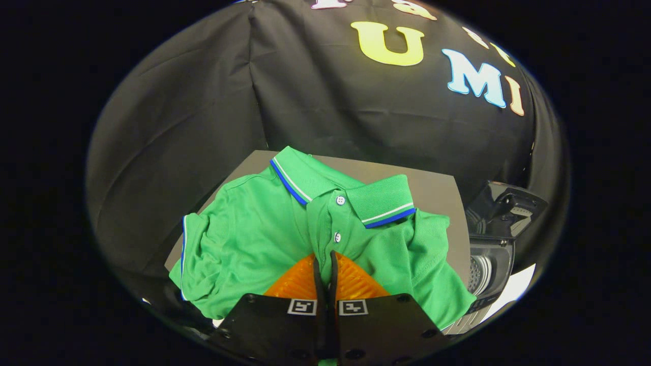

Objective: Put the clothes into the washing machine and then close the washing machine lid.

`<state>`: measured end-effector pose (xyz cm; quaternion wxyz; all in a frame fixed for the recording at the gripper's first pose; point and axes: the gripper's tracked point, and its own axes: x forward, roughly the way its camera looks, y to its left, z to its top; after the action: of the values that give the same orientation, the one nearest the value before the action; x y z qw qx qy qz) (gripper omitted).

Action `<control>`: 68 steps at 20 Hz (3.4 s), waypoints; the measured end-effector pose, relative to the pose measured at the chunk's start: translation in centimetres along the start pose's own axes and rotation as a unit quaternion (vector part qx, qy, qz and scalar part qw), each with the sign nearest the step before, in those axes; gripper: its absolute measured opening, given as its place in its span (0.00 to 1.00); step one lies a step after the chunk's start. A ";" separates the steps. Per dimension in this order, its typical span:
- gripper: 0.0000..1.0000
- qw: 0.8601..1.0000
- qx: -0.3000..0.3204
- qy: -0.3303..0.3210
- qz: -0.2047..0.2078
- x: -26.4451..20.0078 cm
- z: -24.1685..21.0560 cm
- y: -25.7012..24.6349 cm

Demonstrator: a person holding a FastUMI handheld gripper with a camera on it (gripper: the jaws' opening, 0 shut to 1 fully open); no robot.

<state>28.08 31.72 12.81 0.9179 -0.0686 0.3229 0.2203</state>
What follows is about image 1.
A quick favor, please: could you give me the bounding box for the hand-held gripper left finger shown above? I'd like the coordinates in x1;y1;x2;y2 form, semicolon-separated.
211;253;326;364

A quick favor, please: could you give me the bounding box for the transparent washing machine lid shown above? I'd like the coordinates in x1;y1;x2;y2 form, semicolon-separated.
465;180;550;239

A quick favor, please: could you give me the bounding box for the white box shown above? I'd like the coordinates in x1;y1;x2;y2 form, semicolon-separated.
478;263;537;326

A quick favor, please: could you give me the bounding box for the green polo shirt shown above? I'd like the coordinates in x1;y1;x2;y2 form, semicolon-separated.
169;146;477;331

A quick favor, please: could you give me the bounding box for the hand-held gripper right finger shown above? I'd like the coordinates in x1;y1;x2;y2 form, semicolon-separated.
330;250;448;364

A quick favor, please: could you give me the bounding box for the grey cabinet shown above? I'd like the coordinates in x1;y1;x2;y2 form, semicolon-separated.
164;150;471;326

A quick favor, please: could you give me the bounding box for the grey washing machine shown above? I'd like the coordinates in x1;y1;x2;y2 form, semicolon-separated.
442;236;517;336

